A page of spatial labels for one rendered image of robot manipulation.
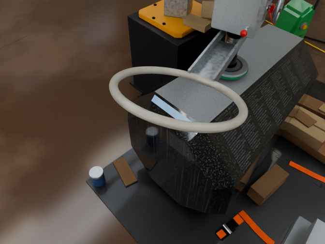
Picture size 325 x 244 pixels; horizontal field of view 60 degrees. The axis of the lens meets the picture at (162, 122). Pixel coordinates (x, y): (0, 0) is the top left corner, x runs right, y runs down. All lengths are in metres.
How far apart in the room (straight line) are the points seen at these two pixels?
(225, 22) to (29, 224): 1.79
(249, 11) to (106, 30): 2.66
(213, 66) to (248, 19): 0.27
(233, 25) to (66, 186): 1.62
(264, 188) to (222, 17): 1.22
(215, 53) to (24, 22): 3.27
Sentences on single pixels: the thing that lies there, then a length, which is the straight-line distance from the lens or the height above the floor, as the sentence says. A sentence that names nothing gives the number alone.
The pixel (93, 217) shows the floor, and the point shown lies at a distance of 2.13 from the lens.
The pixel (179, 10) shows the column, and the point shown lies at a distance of 2.35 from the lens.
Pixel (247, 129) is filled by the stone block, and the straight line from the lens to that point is 1.59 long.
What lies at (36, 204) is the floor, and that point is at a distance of 2.30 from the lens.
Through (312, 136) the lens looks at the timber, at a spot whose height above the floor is 0.19.
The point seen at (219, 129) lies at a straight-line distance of 0.83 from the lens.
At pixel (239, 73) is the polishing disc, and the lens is 1.62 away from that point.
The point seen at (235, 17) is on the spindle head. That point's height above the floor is 1.26.
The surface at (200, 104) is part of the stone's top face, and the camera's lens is 1.48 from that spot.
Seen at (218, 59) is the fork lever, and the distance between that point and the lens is 1.36.
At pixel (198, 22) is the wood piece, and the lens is 2.22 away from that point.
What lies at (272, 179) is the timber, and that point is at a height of 0.13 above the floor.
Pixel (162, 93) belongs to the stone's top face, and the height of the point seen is 0.87.
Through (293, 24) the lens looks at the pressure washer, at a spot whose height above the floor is 0.42.
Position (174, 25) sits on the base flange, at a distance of 2.28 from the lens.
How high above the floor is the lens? 1.91
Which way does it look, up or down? 49 degrees down
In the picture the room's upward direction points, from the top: straight up
